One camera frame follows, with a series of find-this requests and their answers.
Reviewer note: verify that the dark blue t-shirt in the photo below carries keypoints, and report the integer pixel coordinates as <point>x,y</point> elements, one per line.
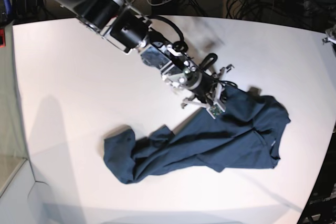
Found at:
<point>247,135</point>

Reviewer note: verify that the red black device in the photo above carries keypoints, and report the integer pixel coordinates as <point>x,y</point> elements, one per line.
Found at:
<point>2,38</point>

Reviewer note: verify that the blue handled tool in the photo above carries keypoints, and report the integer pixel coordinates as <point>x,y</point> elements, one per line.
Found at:
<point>8,6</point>

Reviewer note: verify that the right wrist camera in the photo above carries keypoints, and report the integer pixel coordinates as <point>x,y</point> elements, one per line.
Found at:
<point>216,110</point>

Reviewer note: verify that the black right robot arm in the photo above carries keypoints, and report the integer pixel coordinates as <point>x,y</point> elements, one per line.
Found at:
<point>122,25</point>

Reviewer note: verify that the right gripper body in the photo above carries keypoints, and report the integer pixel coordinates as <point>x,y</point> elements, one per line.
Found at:
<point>176,67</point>

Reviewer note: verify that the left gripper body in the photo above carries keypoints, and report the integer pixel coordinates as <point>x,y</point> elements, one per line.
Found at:
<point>330,35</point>

